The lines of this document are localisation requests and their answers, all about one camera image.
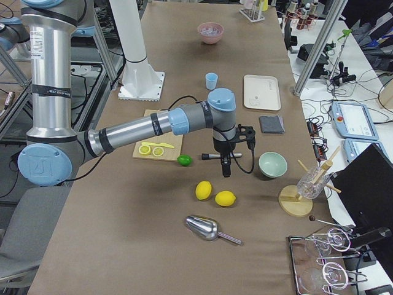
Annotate grey folded cloth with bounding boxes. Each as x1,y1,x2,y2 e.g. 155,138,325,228
259,115,285,134

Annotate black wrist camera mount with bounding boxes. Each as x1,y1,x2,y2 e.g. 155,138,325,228
236,124,255,151

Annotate teach pendant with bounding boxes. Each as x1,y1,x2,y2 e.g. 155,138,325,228
343,138,382,163
330,101,379,140

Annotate aluminium frame post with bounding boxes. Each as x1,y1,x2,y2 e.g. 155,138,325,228
293,0,348,96

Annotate teach pendant upper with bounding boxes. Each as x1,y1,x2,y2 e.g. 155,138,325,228
330,101,379,140

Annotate wooden cutting board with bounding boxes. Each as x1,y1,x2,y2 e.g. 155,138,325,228
132,109,184,162

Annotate grey chair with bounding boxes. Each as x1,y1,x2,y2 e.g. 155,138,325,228
1,186,71,288

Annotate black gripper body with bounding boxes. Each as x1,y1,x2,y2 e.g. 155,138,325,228
213,138,235,163

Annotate cream rabbit tray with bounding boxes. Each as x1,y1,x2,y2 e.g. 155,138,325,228
243,74,281,111

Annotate teach pendant lower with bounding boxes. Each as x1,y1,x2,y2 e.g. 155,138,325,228
343,138,382,163

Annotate yellow plastic knife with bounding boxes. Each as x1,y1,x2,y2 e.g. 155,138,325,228
141,141,174,149

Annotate yellow lemon near board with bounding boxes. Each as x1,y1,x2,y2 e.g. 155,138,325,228
195,181,212,200

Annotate black monitor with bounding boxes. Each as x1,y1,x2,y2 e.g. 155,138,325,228
332,144,392,230

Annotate metal ice scoop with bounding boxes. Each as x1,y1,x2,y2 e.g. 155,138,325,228
185,215,243,245

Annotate light blue plastic cup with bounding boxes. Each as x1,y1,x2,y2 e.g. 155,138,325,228
205,73,218,90

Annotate mint green bowl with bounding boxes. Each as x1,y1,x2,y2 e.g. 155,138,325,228
259,152,288,178

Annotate wooden glass stand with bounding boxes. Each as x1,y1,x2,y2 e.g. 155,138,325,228
279,146,341,218

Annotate lemon slice inner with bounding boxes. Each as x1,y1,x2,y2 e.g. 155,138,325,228
152,146,165,157

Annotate steel muddler black tip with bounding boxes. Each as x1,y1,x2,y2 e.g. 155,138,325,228
201,152,243,160

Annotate white test tube rack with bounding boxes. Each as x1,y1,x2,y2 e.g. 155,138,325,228
239,0,268,23

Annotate green lime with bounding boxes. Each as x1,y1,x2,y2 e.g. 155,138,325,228
177,154,193,167

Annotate pink bowl of ice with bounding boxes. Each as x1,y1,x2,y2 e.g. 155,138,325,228
197,22,225,45

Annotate clear patterned glass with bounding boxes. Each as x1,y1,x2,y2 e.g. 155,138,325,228
297,167,329,200

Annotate black camera cable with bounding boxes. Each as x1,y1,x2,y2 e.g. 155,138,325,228
214,128,255,175

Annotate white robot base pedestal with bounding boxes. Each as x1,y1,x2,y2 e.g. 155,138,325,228
110,1,165,101

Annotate wire glass rack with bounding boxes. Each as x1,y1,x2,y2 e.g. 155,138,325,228
287,227,368,294

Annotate yellow lemon far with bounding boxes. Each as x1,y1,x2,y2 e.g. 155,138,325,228
214,191,236,207

